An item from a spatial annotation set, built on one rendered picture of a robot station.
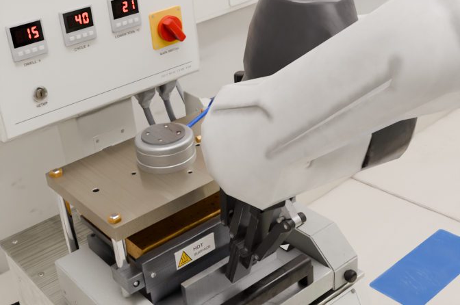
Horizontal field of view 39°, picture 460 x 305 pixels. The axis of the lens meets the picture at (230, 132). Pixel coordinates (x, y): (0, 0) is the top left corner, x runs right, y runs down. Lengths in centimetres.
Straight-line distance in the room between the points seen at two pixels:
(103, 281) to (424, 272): 62
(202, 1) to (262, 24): 85
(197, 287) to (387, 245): 56
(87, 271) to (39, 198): 49
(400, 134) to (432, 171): 100
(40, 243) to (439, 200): 81
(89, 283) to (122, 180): 14
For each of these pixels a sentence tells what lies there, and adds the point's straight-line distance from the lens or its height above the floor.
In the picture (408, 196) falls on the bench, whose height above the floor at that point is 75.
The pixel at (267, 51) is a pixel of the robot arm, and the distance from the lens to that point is 57.
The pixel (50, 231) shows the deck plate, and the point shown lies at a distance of 111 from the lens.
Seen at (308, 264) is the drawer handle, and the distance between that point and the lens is 84.
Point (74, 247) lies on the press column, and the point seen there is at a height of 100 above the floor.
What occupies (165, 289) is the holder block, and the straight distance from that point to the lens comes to 86.
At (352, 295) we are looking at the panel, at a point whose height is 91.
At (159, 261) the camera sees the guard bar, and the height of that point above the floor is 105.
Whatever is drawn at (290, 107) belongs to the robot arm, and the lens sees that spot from 43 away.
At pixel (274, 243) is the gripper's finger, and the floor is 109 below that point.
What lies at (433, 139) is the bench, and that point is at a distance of 168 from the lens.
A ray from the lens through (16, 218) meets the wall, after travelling 135.
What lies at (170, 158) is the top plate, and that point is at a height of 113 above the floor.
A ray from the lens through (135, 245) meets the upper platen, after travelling 81.
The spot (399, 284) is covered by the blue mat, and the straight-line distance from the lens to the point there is 122.
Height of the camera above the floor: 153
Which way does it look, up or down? 27 degrees down
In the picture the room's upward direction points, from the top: 5 degrees counter-clockwise
